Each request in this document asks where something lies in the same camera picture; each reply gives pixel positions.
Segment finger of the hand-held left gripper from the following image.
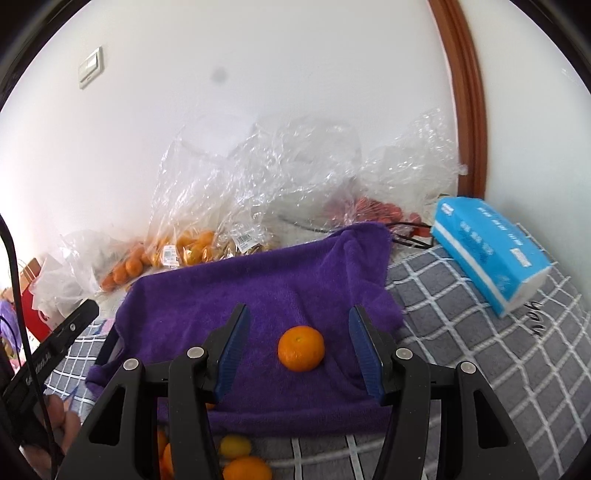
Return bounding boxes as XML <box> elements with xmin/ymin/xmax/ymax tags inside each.
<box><xmin>48</xmin><ymin>299</ymin><xmax>100</xmax><ymax>354</ymax></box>

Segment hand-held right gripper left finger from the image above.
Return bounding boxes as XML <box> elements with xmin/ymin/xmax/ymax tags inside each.
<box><xmin>55</xmin><ymin>303</ymin><xmax>252</xmax><ymax>480</ymax></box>

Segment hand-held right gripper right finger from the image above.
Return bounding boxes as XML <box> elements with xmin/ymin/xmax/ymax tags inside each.
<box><xmin>348</xmin><ymin>305</ymin><xmax>541</xmax><ymax>480</ymax></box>

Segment black tray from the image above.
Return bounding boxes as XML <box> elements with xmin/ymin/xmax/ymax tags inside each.
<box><xmin>95</xmin><ymin>330</ymin><xmax>122</xmax><ymax>370</ymax></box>

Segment purple towel-lined tray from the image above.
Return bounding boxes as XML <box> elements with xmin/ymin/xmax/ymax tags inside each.
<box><xmin>85</xmin><ymin>222</ymin><xmax>406</xmax><ymax>435</ymax></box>

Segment small yellow-green fruit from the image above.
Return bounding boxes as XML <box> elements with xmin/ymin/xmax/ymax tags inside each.
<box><xmin>219</xmin><ymin>435</ymin><xmax>253</xmax><ymax>459</ymax></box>

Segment person's left hand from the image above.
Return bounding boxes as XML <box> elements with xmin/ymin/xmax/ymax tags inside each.
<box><xmin>46</xmin><ymin>394</ymin><xmax>85</xmax><ymax>455</ymax></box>

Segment red paper bag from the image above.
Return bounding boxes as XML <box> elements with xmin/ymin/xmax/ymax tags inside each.
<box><xmin>18</xmin><ymin>288</ymin><xmax>54</xmax><ymax>342</ymax></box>

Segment white plastic bag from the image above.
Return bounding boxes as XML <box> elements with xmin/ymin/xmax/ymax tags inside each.
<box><xmin>30</xmin><ymin>251</ymin><xmax>88</xmax><ymax>324</ymax></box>

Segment purple plastic bag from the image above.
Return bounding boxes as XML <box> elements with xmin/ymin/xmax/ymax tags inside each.
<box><xmin>0</xmin><ymin>300</ymin><xmax>24</xmax><ymax>356</ymax></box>

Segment clear bag of tangerines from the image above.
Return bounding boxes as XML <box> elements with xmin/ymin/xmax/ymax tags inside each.
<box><xmin>60</xmin><ymin>231</ymin><xmax>153</xmax><ymax>294</ymax></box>

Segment brown paper bag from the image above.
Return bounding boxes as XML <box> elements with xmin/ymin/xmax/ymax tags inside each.
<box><xmin>0</xmin><ymin>256</ymin><xmax>44</xmax><ymax>301</ymax></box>

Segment clear bag of longans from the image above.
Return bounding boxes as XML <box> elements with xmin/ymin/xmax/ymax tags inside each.
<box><xmin>217</xmin><ymin>124</ymin><xmax>361</xmax><ymax>254</ymax></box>

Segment labelled clear bag of mandarins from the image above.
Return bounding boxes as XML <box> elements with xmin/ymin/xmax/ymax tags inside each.
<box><xmin>148</xmin><ymin>138</ymin><xmax>241</xmax><ymax>268</ymax></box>

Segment grey checked tablecloth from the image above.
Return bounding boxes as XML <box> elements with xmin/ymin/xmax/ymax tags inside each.
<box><xmin>44</xmin><ymin>244</ymin><xmax>591</xmax><ymax>480</ymax></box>

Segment clear bag of red fruit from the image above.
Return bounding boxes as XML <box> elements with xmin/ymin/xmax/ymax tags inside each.
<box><xmin>323</xmin><ymin>108</ymin><xmax>469</xmax><ymax>232</ymax></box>

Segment blue tissue pack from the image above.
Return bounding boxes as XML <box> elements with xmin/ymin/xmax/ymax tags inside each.
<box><xmin>431</xmin><ymin>196</ymin><xmax>558</xmax><ymax>318</ymax></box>

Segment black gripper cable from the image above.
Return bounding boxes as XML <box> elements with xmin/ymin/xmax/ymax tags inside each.
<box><xmin>0</xmin><ymin>213</ymin><xmax>63</xmax><ymax>478</ymax></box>

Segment thin black table cable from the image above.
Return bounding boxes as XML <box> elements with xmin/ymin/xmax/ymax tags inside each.
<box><xmin>383</xmin><ymin>222</ymin><xmax>437</xmax><ymax>250</ymax></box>

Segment white wall switch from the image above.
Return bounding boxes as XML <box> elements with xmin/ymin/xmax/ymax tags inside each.
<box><xmin>78</xmin><ymin>46</ymin><xmax>105</xmax><ymax>89</ymax></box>

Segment brown wooden door frame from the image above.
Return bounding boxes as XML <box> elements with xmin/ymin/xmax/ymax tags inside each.
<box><xmin>427</xmin><ymin>0</ymin><xmax>489</xmax><ymax>199</ymax></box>

